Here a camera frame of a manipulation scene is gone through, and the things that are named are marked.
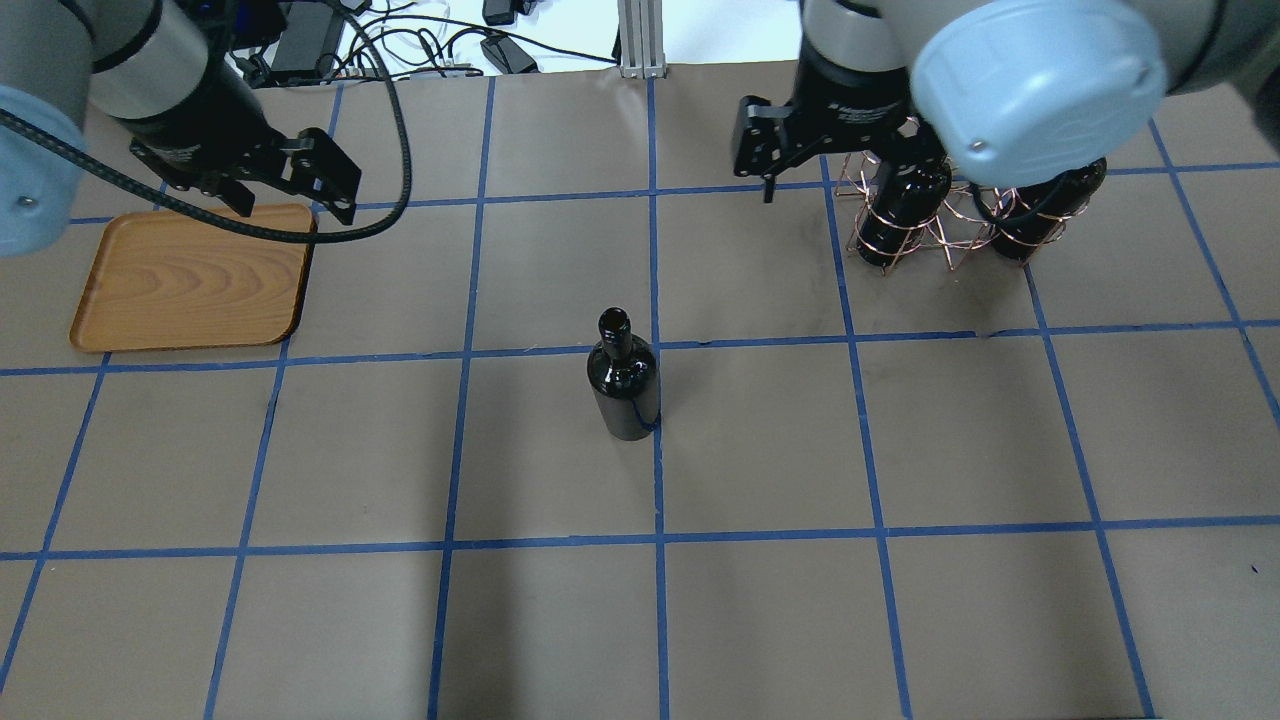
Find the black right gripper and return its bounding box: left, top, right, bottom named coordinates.
left=731, top=40, right=936, bottom=204

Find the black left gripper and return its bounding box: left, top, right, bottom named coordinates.
left=128, top=61, right=362, bottom=225

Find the dark wine bottle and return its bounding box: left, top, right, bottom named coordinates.
left=989, top=158, right=1108, bottom=263
left=586, top=307, right=660, bottom=441
left=856, top=123, right=954, bottom=269

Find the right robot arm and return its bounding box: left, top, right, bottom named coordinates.
left=731, top=1, right=1279, bottom=187

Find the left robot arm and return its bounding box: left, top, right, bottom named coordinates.
left=1, top=1, right=361, bottom=258

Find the wooden tray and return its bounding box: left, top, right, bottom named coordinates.
left=68, top=211, right=314, bottom=354

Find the black power adapter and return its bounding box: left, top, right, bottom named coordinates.
left=269, top=1, right=346, bottom=85

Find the small black power brick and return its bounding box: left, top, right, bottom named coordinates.
left=479, top=35, right=540, bottom=76

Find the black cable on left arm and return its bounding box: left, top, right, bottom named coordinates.
left=0, top=0, right=413, bottom=245

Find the aluminium frame post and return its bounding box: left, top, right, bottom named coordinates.
left=617, top=0, right=668, bottom=79

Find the copper wire bottle basket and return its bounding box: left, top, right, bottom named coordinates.
left=833, top=151, right=1089, bottom=275

